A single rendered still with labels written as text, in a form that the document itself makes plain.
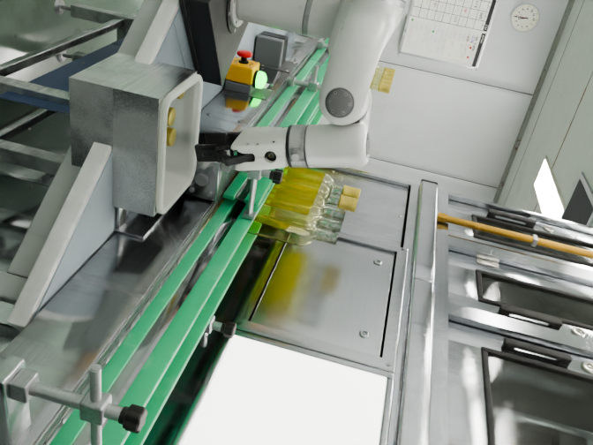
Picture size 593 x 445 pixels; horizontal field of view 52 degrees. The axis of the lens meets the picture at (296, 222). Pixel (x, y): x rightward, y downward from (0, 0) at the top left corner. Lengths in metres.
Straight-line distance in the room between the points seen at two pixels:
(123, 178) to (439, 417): 0.72
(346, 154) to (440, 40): 6.20
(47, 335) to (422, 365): 0.71
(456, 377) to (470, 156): 6.37
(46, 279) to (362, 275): 0.75
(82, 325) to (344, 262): 0.73
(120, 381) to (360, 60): 0.58
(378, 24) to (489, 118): 6.50
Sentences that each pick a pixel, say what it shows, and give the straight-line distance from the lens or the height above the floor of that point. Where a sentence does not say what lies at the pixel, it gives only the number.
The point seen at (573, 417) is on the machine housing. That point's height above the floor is 1.69.
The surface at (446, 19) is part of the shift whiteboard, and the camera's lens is 7.14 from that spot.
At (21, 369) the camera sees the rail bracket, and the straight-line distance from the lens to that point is 0.75.
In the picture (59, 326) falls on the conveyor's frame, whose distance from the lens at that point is 0.96.
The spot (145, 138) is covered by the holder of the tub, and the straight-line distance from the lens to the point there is 1.03.
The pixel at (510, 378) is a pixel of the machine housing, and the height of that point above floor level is 1.57.
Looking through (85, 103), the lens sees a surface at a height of 0.70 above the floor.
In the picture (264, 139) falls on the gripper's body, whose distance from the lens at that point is 1.04.
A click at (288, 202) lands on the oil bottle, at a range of 1.37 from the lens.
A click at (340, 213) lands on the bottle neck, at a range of 1.41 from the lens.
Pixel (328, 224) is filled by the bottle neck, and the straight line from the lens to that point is 1.36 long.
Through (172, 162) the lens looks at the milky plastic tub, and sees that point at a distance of 1.22.
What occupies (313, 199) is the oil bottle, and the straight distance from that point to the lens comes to 1.40.
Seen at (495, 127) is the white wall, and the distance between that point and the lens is 7.50.
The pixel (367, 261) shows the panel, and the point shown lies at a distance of 1.51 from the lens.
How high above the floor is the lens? 1.19
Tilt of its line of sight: 6 degrees down
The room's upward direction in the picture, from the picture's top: 104 degrees clockwise
